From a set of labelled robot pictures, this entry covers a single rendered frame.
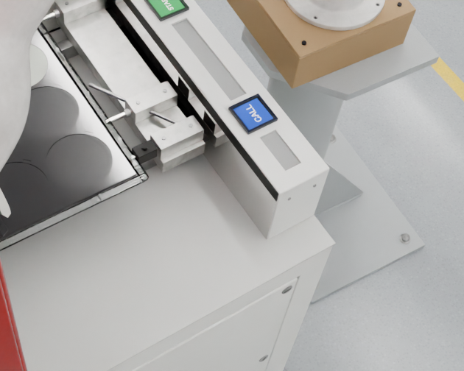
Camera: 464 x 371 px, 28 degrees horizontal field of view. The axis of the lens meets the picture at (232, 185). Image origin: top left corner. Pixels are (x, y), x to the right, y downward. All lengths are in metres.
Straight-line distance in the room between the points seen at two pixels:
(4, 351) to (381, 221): 1.95
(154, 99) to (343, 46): 0.36
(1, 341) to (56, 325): 0.79
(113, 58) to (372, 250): 1.09
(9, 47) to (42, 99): 0.45
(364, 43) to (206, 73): 0.34
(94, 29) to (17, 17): 0.58
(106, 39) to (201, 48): 0.19
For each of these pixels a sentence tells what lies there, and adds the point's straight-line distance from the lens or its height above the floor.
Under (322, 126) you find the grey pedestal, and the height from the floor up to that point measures 0.60.
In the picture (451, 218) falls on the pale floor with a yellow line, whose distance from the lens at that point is 2.58.
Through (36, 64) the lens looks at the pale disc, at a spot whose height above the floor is 0.90.
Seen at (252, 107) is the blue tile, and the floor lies 0.96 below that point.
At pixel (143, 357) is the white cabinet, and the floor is 0.79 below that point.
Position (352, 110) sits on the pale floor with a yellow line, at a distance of 2.71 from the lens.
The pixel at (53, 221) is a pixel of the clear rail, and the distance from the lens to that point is 1.39.
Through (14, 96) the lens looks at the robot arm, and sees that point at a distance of 1.07.
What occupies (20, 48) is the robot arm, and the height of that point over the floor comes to 1.28.
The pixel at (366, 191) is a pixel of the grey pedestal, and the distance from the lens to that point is 2.54.
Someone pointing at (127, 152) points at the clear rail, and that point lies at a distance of 1.45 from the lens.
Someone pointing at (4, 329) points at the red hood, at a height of 1.56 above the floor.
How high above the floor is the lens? 2.10
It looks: 57 degrees down
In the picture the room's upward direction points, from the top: 10 degrees clockwise
